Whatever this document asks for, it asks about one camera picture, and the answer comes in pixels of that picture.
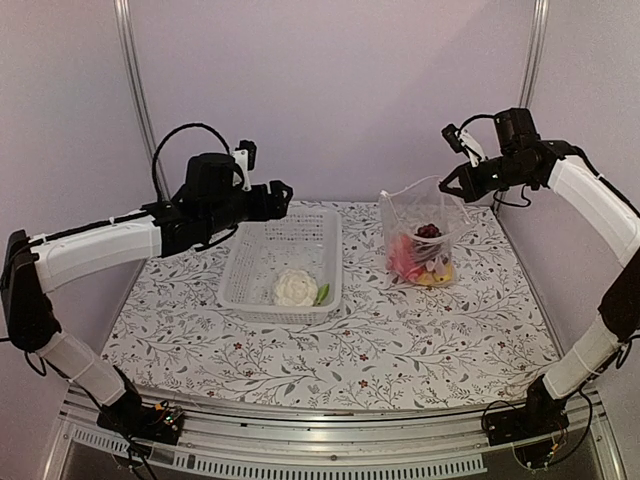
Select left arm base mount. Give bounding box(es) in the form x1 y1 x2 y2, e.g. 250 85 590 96
97 395 185 445

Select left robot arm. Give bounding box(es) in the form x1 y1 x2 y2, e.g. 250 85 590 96
1 140 294 434

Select white toy cauliflower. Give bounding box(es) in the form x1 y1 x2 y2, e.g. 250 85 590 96
273 269 318 307

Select right aluminium frame post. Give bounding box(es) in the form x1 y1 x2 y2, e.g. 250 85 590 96
518 0 550 108

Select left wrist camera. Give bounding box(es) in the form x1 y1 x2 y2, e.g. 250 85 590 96
232 140 257 191

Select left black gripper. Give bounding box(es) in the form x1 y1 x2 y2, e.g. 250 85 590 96
204 180 295 238

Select left aluminium frame post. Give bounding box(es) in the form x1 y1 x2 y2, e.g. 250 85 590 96
112 0 161 166

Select front aluminium rail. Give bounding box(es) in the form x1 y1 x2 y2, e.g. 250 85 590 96
43 387 631 479

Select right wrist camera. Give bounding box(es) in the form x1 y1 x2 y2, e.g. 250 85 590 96
441 124 488 167

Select small green toy vegetable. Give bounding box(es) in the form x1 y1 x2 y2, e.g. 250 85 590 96
314 284 330 306

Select red toy bell pepper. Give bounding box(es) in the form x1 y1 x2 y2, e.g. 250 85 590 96
386 233 417 276

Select floral table mat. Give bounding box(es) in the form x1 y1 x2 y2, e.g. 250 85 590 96
102 203 558 409

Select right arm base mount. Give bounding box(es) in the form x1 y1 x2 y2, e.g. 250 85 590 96
481 396 569 446

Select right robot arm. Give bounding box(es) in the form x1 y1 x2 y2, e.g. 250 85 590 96
439 107 639 436

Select dark purple toy grapes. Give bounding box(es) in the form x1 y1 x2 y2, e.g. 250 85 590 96
415 223 442 239

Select yellow toy corn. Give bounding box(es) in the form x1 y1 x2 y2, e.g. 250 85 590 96
422 265 454 287

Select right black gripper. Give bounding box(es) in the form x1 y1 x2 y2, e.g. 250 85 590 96
441 152 536 202

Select clear zip top bag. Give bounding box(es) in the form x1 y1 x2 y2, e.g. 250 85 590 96
378 176 471 287

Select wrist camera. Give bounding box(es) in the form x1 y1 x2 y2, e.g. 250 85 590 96
441 124 488 167
232 140 257 191

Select white plastic basket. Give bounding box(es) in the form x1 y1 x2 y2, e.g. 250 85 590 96
218 205 343 325

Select aluminium frame post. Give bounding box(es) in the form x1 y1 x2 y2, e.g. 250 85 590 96
112 0 161 166
518 0 550 108

